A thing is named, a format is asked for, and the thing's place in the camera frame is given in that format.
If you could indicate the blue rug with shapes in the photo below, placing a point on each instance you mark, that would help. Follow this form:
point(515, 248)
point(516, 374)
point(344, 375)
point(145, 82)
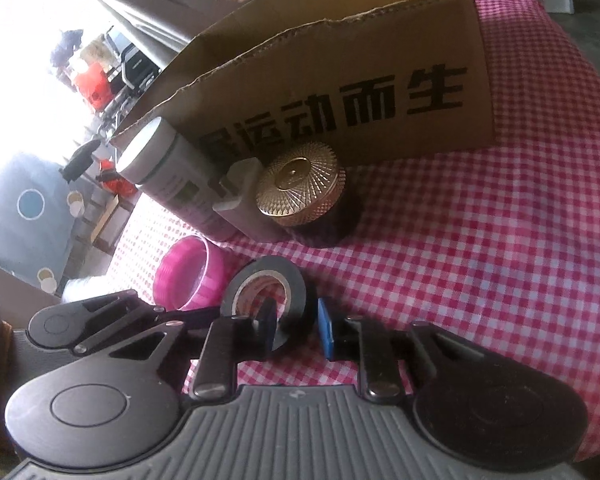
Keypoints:
point(30, 240)

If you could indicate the pink plastic bowl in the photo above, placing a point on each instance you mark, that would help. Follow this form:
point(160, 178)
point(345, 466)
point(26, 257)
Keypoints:
point(215, 280)

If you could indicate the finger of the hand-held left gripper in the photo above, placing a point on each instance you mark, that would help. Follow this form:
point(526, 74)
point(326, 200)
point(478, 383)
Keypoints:
point(115, 307)

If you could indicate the white supplement bottle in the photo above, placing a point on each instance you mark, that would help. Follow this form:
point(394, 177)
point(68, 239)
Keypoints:
point(175, 180)

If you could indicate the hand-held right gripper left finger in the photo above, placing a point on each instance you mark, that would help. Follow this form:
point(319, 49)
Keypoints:
point(266, 327)

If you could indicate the dark jar with gold lid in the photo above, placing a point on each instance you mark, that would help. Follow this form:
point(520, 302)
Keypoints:
point(295, 180)

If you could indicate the wooden stool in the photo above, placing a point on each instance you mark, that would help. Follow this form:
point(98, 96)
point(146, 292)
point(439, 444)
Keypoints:
point(102, 225)

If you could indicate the black padded seat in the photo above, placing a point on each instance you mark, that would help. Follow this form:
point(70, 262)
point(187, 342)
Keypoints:
point(80, 160)

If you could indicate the pink checked tablecloth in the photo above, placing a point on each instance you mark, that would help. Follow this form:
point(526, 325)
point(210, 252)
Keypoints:
point(455, 260)

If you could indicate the white cup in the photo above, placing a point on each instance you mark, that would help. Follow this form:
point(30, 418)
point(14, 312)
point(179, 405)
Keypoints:
point(46, 280)
point(75, 207)

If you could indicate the folded wheelchair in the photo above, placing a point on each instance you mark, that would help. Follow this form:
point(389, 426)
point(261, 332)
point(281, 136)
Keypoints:
point(135, 65)

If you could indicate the white charger plug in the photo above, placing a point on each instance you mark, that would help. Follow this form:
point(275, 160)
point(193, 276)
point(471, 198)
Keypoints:
point(240, 210)

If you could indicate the black tape roll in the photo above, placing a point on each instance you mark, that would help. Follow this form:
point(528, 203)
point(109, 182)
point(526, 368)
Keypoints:
point(300, 285)

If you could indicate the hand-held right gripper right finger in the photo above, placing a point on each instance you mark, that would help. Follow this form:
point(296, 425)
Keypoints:
point(326, 332)

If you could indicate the dark hanging garment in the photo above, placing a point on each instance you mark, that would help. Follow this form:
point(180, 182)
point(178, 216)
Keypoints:
point(66, 45)

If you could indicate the red plastic bag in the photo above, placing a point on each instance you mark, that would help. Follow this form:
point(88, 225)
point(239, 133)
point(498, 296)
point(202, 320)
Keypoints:
point(115, 182)

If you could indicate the printed cardboard box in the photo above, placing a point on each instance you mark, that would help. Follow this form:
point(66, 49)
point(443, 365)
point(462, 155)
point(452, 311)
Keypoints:
point(380, 35)

